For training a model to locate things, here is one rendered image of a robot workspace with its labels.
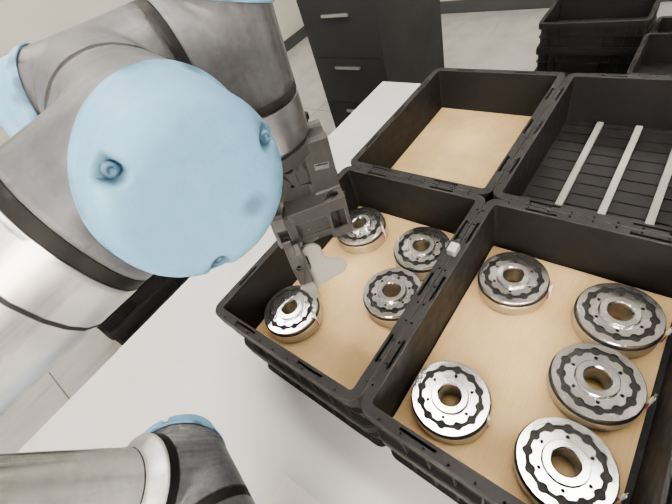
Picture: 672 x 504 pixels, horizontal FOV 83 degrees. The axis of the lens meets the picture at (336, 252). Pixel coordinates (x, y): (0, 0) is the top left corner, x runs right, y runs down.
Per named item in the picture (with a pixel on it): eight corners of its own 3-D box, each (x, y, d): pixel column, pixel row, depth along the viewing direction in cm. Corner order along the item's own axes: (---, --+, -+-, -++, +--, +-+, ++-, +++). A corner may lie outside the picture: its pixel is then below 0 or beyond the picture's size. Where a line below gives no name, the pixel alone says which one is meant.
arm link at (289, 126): (214, 135, 30) (209, 91, 35) (237, 180, 33) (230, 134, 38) (305, 104, 30) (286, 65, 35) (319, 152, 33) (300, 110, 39)
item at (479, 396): (464, 455, 46) (464, 454, 46) (397, 405, 52) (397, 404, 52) (504, 389, 50) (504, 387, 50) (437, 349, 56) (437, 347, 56)
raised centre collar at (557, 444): (581, 499, 41) (582, 498, 40) (533, 468, 43) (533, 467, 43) (597, 458, 42) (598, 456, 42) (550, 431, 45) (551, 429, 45)
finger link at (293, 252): (315, 289, 43) (290, 225, 38) (302, 293, 43) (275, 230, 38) (308, 265, 47) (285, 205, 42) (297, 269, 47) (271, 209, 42)
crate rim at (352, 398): (358, 413, 48) (354, 407, 46) (217, 318, 65) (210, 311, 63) (488, 206, 65) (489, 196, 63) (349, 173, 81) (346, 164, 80)
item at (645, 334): (648, 363, 47) (650, 361, 47) (562, 323, 53) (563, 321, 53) (676, 305, 51) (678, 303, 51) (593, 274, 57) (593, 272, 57)
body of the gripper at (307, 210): (355, 237, 42) (332, 145, 33) (281, 263, 42) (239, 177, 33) (336, 196, 47) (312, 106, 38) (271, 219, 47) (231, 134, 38)
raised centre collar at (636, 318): (633, 335, 50) (634, 333, 49) (591, 317, 53) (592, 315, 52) (647, 308, 51) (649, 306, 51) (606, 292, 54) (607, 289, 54)
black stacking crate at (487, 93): (487, 242, 72) (488, 197, 63) (360, 205, 88) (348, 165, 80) (558, 123, 88) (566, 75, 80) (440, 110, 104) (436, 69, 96)
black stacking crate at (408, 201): (373, 434, 55) (354, 407, 47) (243, 344, 72) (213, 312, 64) (486, 243, 72) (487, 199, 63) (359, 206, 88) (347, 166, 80)
